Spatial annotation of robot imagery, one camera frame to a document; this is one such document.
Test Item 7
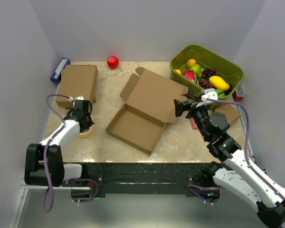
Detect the dark purple grape bunch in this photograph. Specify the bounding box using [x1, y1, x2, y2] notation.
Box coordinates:
[202, 68, 219, 79]

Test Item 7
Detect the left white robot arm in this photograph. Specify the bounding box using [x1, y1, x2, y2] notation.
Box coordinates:
[24, 96, 94, 187]

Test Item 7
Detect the green pear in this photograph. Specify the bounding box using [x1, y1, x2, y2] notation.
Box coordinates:
[189, 64, 202, 78]

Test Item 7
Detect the red apple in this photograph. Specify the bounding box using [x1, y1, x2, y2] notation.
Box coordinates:
[107, 56, 119, 69]

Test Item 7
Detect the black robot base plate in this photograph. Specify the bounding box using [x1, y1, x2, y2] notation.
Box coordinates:
[62, 161, 222, 199]

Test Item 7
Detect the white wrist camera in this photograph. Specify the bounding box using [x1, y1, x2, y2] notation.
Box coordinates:
[75, 96, 84, 101]
[196, 88, 218, 107]

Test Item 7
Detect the small brown cardboard box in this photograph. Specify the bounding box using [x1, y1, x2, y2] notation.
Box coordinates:
[215, 104, 241, 125]

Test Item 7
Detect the green lime fruit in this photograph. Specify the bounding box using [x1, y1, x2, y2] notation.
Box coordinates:
[215, 89, 226, 98]

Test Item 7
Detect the olive green plastic tub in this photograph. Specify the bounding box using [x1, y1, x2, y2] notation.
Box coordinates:
[170, 44, 245, 100]

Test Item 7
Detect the red white carton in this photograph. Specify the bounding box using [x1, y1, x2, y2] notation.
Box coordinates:
[232, 84, 245, 101]

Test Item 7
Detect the red grape bunch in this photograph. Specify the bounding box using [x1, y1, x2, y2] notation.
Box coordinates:
[198, 78, 214, 89]

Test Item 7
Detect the yellow mango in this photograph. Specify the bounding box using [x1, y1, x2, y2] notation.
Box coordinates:
[209, 76, 230, 91]

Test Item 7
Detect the orange fruit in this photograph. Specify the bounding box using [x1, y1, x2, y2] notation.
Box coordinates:
[186, 58, 196, 68]

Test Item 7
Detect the pink dragon fruit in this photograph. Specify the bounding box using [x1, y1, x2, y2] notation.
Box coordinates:
[182, 70, 198, 84]

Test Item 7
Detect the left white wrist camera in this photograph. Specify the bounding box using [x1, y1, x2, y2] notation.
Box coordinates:
[75, 96, 84, 101]

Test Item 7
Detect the closed brown cardboard box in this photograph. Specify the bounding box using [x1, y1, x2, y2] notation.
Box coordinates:
[57, 65, 98, 103]

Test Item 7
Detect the pink notepad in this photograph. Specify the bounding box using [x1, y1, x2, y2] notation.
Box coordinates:
[190, 118, 198, 130]

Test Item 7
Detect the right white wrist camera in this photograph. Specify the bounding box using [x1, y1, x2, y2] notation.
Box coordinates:
[196, 88, 218, 107]

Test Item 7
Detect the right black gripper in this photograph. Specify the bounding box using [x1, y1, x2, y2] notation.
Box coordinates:
[174, 95, 210, 140]

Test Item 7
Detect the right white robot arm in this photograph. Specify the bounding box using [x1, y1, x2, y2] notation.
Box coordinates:
[174, 99, 285, 228]

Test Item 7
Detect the purple white carton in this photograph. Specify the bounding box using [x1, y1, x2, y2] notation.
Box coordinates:
[50, 58, 71, 85]

